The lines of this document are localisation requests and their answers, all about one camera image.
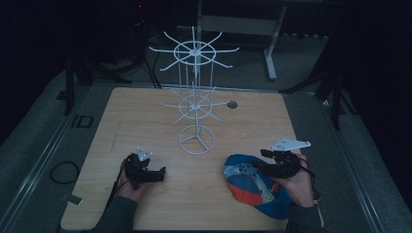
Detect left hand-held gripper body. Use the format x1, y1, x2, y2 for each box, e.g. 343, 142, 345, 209
123, 146, 158, 191

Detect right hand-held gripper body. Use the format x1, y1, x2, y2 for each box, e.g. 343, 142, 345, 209
264, 137, 312, 180

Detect blue and orange cap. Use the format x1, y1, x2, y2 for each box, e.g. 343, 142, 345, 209
223, 153, 296, 220

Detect white wire display rack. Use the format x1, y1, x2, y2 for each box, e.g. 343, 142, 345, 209
148, 25, 240, 156

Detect person's left hand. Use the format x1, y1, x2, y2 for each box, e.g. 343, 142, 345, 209
115, 157, 151, 203

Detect person's right hand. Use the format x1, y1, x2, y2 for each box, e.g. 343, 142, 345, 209
273, 153, 316, 209

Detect black tripod stand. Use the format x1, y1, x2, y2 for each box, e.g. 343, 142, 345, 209
279, 57, 358, 130
62, 48, 147, 117

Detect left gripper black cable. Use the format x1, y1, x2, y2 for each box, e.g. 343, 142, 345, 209
108, 159, 130, 203

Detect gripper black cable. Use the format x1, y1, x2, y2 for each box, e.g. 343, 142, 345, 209
108, 159, 130, 203
299, 157, 324, 202

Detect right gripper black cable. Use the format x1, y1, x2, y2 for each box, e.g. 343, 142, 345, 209
299, 157, 324, 202

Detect black cable loop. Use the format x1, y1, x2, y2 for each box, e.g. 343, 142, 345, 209
49, 160, 82, 185

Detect black floor cables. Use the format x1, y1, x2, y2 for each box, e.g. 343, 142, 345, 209
142, 35, 163, 89

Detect white metal table frame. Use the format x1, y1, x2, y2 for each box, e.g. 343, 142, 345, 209
193, 0, 289, 82

